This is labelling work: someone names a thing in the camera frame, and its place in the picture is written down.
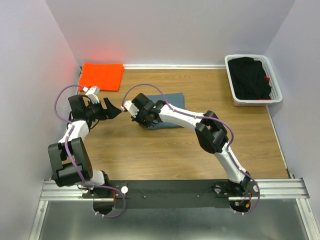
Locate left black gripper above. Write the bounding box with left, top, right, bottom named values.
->
left=84, top=97, right=121, bottom=120

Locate blue-grey t-shirt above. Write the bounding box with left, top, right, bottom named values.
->
left=139, top=92, right=186, bottom=130

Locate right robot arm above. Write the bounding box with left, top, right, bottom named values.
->
left=124, top=93, right=251, bottom=196

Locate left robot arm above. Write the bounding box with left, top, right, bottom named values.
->
left=48, top=94, right=122, bottom=198

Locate folded orange t-shirt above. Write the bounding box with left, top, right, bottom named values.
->
left=79, top=62, right=125, bottom=92

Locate black t-shirt in basket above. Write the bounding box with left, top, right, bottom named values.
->
left=227, top=57, right=270, bottom=101

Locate red garment in basket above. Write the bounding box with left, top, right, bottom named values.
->
left=255, top=75, right=272, bottom=100

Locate white laundry basket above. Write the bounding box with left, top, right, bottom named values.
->
left=224, top=54, right=283, bottom=107

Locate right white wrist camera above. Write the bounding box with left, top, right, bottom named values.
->
left=121, top=100, right=139, bottom=118

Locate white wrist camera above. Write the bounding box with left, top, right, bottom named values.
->
left=82, top=86, right=100, bottom=104
left=121, top=100, right=139, bottom=118

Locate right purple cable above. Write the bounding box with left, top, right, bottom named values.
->
left=121, top=83, right=261, bottom=216

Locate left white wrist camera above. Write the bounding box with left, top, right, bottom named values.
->
left=82, top=86, right=100, bottom=104

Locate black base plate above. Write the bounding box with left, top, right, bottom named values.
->
left=82, top=179, right=258, bottom=216

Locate aluminium rail frame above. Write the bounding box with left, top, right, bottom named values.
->
left=27, top=65, right=320, bottom=240

